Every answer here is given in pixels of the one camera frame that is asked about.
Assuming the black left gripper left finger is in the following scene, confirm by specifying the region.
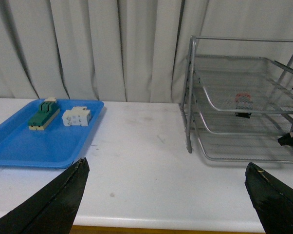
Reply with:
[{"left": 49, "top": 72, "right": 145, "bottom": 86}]
[{"left": 0, "top": 158, "right": 90, "bottom": 234}]

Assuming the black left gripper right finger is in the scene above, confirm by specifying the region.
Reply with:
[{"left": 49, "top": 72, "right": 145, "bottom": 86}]
[{"left": 245, "top": 163, "right": 293, "bottom": 234}]

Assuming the red emergency stop button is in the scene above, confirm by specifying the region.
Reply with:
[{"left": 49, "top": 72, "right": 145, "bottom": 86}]
[{"left": 235, "top": 93, "right": 253, "bottom": 118}]

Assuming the silver mesh three-tier rack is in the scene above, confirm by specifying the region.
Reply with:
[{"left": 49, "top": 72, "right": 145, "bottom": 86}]
[{"left": 179, "top": 36, "right": 293, "bottom": 163}]

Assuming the blue plastic tray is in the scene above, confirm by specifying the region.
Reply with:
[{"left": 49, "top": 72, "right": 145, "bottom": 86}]
[{"left": 0, "top": 99, "right": 104, "bottom": 169}]

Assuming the white circuit breaker block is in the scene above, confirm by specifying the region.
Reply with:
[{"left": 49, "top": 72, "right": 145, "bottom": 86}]
[{"left": 62, "top": 106, "right": 92, "bottom": 127}]

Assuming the grey pleated curtain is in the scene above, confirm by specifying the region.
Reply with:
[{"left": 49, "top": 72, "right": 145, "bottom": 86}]
[{"left": 0, "top": 0, "right": 293, "bottom": 103}]

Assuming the green knife switch block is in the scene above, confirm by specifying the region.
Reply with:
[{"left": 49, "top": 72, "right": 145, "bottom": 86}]
[{"left": 28, "top": 97, "right": 60, "bottom": 131}]

